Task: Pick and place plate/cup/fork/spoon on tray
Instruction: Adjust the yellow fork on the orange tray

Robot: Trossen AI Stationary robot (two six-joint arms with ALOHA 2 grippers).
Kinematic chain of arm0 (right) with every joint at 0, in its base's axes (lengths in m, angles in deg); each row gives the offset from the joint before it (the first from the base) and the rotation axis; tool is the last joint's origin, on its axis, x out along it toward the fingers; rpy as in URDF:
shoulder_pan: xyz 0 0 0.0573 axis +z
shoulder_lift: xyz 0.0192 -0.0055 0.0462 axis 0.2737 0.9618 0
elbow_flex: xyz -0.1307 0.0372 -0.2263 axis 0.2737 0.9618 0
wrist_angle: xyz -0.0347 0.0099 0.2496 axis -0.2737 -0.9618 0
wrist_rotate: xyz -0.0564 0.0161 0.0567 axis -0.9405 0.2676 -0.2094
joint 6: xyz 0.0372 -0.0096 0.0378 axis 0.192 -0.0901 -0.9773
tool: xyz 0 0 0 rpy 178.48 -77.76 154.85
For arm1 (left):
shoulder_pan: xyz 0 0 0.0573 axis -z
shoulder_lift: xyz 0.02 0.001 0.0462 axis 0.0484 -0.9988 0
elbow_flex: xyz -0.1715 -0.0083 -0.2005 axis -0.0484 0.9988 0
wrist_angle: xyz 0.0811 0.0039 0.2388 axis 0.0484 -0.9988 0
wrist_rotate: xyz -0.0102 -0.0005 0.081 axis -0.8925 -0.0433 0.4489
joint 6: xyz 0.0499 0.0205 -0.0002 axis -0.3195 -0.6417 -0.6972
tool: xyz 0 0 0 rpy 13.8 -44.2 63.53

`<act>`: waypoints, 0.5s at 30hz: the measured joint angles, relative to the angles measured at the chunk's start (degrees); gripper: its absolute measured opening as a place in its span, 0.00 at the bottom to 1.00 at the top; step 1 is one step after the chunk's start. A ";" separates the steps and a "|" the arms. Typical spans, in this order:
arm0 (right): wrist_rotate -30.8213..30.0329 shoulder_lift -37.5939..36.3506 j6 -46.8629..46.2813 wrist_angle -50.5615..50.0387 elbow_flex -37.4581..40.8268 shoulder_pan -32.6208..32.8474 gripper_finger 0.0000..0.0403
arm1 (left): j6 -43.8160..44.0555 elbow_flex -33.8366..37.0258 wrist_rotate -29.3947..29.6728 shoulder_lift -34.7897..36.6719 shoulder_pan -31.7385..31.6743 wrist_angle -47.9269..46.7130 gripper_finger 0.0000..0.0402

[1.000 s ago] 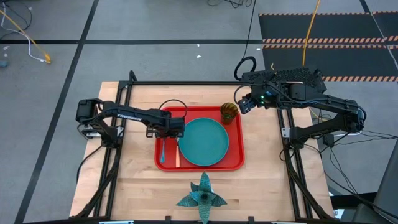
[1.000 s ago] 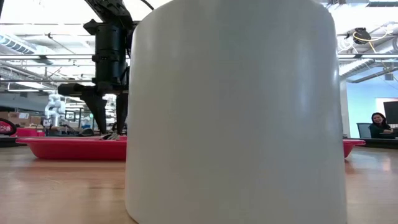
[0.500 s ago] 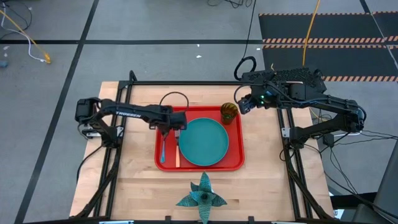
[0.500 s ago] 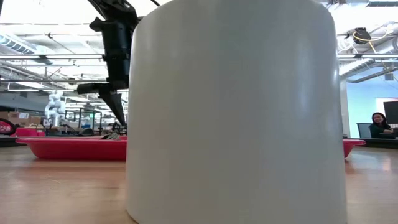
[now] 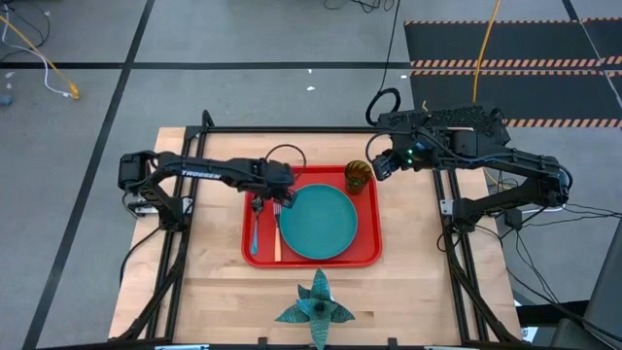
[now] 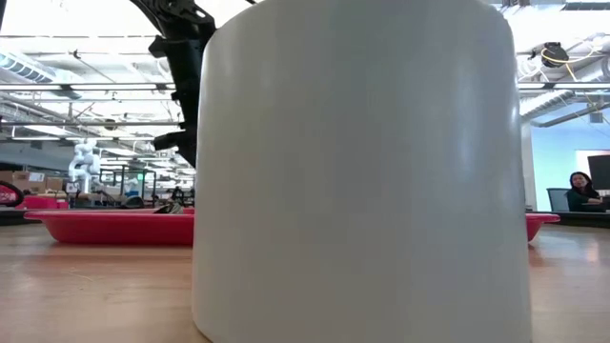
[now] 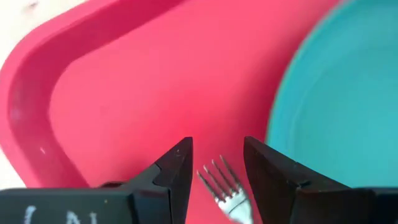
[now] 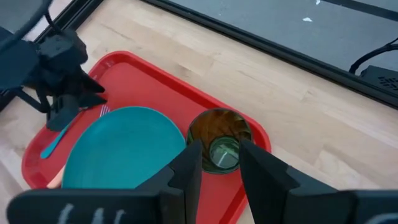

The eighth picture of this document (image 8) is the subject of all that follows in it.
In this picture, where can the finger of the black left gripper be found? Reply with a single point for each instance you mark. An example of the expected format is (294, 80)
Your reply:
(88, 85)
(91, 100)

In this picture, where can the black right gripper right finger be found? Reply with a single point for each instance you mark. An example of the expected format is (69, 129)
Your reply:
(280, 202)

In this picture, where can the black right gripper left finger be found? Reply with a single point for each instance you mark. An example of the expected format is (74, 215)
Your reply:
(93, 208)

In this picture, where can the red plastic tray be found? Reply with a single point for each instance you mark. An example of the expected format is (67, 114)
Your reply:
(140, 87)

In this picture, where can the teal round plate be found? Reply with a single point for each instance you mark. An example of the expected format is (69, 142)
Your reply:
(124, 149)

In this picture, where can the amber green ribbed cup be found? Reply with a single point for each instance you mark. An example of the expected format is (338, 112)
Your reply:
(217, 127)

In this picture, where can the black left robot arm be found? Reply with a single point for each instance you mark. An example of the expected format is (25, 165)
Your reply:
(15, 65)

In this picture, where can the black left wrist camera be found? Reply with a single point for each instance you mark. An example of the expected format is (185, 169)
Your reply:
(62, 46)

